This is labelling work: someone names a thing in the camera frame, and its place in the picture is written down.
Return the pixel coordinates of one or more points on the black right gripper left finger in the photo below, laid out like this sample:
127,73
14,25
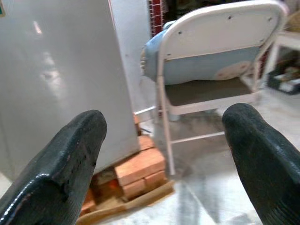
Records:
58,168

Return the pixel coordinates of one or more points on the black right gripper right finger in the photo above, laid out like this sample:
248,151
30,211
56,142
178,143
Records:
264,164

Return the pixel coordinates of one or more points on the white fridge body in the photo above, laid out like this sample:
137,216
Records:
133,47

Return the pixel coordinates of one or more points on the red brick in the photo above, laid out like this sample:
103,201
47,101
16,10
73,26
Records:
155,180
140,166
134,189

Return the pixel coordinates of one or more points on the black plastic crate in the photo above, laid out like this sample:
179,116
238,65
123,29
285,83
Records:
274,82

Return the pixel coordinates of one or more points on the brown cardboard sheet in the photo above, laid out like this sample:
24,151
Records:
140,204

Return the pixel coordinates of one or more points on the white shelf rack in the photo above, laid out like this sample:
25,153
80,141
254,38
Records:
288,38

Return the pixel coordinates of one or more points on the white metal folding chair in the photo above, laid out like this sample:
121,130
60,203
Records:
211,30

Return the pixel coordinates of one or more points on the woven straw basket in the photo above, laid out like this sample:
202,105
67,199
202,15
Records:
294,22

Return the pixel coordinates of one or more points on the red lattice panel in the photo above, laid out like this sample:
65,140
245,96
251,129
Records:
155,16

